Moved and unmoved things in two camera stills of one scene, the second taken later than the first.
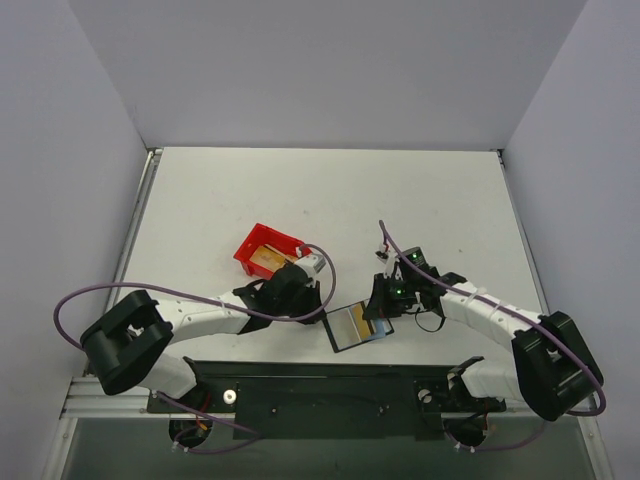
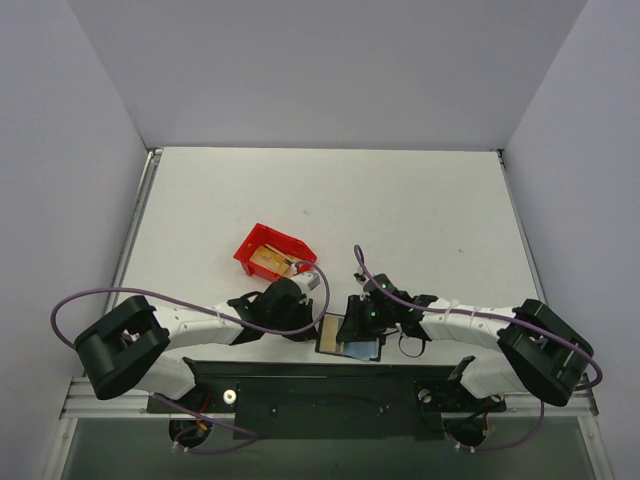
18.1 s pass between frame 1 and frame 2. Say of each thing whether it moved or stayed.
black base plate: stayed
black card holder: moved
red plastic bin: stayed
